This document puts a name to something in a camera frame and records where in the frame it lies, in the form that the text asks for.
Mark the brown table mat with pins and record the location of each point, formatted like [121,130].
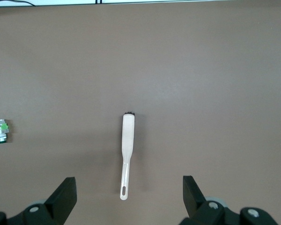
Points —
[178,82]

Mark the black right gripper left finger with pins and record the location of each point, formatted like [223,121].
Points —
[56,206]

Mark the white green electronic component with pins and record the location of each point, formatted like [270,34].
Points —
[0,130]

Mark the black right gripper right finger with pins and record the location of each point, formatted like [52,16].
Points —
[201,211]

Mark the beige hand brush black bristles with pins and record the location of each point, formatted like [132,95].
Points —
[128,136]

